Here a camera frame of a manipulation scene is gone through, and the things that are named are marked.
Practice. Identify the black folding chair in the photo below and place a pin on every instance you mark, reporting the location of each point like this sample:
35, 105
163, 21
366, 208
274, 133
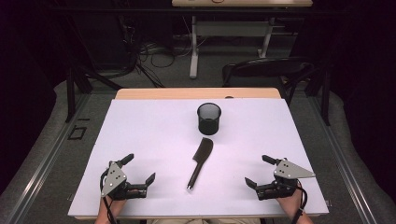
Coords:
264, 68

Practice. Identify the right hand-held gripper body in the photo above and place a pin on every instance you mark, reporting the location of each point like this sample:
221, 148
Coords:
288, 171

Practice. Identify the white table mat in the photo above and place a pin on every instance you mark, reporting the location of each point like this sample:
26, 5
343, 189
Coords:
155, 140

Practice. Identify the aluminium floor rail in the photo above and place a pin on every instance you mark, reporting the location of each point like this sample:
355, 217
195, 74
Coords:
342, 161
46, 161

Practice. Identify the black metal stand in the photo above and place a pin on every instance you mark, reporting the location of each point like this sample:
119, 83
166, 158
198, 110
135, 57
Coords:
71, 93
326, 96

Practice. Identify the black comb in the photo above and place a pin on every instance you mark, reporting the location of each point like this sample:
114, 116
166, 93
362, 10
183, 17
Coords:
203, 152

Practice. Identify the white-legged wooden desk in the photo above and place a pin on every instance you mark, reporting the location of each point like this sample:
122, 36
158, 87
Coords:
230, 29

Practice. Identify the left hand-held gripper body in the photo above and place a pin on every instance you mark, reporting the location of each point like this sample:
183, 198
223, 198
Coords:
114, 180

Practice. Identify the person's left hand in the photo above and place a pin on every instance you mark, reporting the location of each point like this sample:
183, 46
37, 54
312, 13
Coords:
109, 207

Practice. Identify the person's right hand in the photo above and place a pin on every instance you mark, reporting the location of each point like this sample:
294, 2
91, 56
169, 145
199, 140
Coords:
291, 205

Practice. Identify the black mesh pen holder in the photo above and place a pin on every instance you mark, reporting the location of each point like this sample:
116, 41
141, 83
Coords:
209, 123

